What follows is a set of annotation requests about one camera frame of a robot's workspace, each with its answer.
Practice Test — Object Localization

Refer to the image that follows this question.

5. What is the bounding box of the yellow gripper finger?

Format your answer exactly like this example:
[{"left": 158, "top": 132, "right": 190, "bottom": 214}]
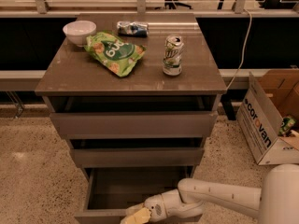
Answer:
[{"left": 125, "top": 203, "right": 144, "bottom": 216}]

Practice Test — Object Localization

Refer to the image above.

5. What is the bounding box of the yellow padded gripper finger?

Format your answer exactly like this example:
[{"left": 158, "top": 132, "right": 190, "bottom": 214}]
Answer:
[{"left": 120, "top": 207, "right": 151, "bottom": 224}]

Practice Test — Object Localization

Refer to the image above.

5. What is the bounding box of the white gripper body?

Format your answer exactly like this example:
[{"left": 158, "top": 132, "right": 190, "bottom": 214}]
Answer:
[{"left": 144, "top": 189, "right": 204, "bottom": 222}]

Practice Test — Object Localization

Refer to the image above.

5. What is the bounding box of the grey bottom drawer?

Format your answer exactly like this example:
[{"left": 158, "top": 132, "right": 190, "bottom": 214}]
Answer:
[{"left": 75, "top": 166, "right": 191, "bottom": 224}]

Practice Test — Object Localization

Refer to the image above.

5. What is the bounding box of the grey drawer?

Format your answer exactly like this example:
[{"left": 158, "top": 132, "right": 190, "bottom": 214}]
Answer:
[
  {"left": 70, "top": 138, "right": 206, "bottom": 168},
  {"left": 49, "top": 95, "right": 220, "bottom": 139},
  {"left": 75, "top": 166, "right": 191, "bottom": 224}
]

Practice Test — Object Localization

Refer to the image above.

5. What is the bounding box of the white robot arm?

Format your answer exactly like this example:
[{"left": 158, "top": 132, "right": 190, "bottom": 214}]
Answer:
[{"left": 120, "top": 164, "right": 299, "bottom": 224}]

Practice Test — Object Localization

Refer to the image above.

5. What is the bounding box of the grey middle drawer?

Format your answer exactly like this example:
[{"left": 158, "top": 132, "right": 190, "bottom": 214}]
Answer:
[{"left": 70, "top": 138, "right": 206, "bottom": 168}]

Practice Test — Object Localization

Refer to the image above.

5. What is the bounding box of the grey drawer cabinet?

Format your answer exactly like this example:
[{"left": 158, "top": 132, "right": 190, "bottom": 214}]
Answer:
[{"left": 35, "top": 12, "right": 227, "bottom": 179}]

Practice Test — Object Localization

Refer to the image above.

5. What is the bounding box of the grey top drawer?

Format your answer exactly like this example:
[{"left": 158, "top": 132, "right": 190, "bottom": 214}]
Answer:
[{"left": 49, "top": 95, "right": 220, "bottom": 139}]

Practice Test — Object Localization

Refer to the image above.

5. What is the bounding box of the corovan cardboard box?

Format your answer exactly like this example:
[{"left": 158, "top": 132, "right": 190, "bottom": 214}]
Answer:
[{"left": 236, "top": 74, "right": 299, "bottom": 165}]

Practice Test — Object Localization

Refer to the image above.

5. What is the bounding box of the green white soda can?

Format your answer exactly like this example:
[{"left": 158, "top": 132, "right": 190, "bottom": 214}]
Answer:
[{"left": 163, "top": 35, "right": 184, "bottom": 76}]

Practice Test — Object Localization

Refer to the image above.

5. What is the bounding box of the green item in box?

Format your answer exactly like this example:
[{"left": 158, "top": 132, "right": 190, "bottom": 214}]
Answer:
[{"left": 278, "top": 116, "right": 296, "bottom": 136}]

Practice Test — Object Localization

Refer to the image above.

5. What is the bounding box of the green snack bag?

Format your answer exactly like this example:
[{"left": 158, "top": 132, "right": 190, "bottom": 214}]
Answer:
[{"left": 84, "top": 32, "right": 146, "bottom": 77}]

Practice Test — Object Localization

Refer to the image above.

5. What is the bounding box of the crushed blue silver can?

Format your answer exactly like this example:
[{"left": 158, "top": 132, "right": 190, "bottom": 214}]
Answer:
[{"left": 117, "top": 21, "right": 149, "bottom": 37}]

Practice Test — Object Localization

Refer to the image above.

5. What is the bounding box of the white bowl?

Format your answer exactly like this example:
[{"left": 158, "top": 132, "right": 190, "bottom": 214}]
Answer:
[{"left": 63, "top": 21, "right": 96, "bottom": 47}]

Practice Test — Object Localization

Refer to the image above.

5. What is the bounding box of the white cable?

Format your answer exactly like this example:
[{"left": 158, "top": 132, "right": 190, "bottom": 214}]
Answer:
[{"left": 225, "top": 9, "right": 252, "bottom": 91}]

